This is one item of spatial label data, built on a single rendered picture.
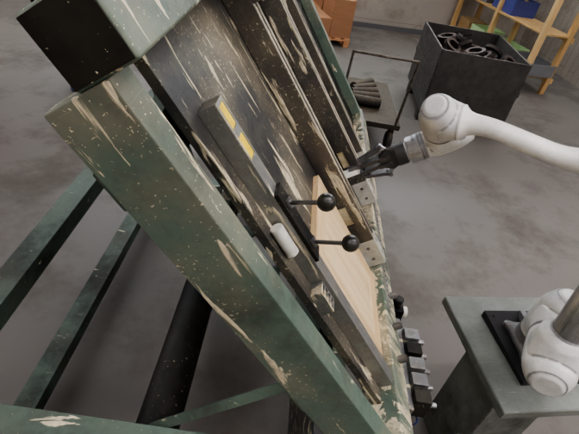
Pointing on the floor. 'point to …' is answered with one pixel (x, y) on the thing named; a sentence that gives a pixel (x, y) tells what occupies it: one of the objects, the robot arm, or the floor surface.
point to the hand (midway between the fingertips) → (349, 173)
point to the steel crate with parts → (468, 69)
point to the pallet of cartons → (337, 18)
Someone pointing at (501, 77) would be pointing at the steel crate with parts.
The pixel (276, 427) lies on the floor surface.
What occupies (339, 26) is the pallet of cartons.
